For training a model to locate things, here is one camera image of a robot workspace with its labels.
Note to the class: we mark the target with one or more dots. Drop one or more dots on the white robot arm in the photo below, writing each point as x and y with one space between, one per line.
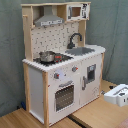
118 95

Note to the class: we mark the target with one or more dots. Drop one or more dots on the wooden toy kitchen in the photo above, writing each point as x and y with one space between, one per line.
40 84

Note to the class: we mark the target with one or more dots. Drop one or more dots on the black stovetop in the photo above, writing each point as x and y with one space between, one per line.
57 59

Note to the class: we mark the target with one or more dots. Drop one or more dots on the red right stove knob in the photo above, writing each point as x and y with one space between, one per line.
74 69

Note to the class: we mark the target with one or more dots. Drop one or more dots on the red stove knob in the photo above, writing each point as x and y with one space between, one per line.
56 75
74 69

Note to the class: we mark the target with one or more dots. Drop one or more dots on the red left stove knob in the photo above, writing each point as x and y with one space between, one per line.
56 75

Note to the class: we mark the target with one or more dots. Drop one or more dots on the silver cooking pot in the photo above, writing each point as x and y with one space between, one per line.
47 56

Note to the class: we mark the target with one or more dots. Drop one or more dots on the grey sink basin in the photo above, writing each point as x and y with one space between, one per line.
79 51

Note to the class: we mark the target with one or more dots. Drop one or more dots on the black toy faucet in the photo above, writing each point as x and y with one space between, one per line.
71 43

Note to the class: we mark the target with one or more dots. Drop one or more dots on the white cabinet door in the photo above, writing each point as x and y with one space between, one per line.
90 79

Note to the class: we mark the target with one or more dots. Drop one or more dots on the oven door with window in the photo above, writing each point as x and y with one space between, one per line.
64 96

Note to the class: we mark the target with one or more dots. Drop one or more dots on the grey range hood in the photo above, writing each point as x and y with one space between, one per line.
48 18

